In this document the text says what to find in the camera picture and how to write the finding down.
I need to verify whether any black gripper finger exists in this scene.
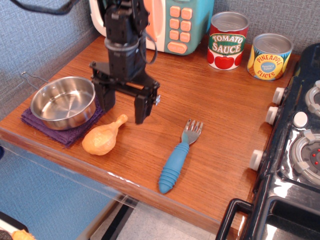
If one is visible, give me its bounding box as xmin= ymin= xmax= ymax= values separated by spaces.
xmin=94 ymin=83 xmax=116 ymax=112
xmin=134 ymin=95 xmax=153 ymax=125

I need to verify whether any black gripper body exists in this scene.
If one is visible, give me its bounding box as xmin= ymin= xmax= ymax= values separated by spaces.
xmin=89 ymin=37 xmax=161 ymax=106

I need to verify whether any orange toy chicken drumstick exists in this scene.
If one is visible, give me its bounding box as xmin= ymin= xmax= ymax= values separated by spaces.
xmin=82 ymin=114 xmax=128 ymax=156

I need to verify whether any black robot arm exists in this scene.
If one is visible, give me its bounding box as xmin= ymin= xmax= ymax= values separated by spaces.
xmin=89 ymin=0 xmax=160 ymax=125

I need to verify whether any teal toy microwave oven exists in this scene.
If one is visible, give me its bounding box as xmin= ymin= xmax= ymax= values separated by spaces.
xmin=89 ymin=0 xmax=215 ymax=56

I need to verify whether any stainless steel pot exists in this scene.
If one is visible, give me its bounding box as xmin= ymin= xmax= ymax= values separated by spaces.
xmin=21 ymin=71 xmax=97 ymax=131

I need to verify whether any purple folded cloth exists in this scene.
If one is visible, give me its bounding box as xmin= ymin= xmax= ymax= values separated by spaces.
xmin=21 ymin=98 xmax=104 ymax=148

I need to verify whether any tomato sauce can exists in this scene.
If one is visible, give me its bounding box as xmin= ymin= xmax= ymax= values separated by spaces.
xmin=207 ymin=11 xmax=249 ymax=71

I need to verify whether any white stove knob front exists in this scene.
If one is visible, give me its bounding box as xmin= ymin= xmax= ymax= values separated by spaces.
xmin=249 ymin=149 xmax=264 ymax=171

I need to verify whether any white stove knob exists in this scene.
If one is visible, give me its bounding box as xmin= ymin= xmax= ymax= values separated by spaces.
xmin=249 ymin=149 xmax=264 ymax=171
xmin=265 ymin=106 xmax=279 ymax=125
xmin=272 ymin=87 xmax=286 ymax=105

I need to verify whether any white stove knob middle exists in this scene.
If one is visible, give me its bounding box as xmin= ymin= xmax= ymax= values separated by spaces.
xmin=265 ymin=106 xmax=279 ymax=125

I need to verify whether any pineapple slices can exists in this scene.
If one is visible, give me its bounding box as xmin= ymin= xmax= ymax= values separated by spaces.
xmin=247 ymin=33 xmax=294 ymax=81

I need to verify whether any white stove knob rear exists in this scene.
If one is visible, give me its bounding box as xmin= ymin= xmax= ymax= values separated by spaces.
xmin=272 ymin=87 xmax=286 ymax=105

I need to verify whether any orange object bottom left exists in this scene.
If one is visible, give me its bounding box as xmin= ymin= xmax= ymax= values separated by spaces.
xmin=11 ymin=229 xmax=35 ymax=240

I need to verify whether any black toy stove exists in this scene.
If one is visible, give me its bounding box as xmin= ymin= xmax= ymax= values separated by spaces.
xmin=216 ymin=43 xmax=320 ymax=240

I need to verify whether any blue handled fork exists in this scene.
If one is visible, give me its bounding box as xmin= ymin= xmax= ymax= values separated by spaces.
xmin=158 ymin=119 xmax=204 ymax=194

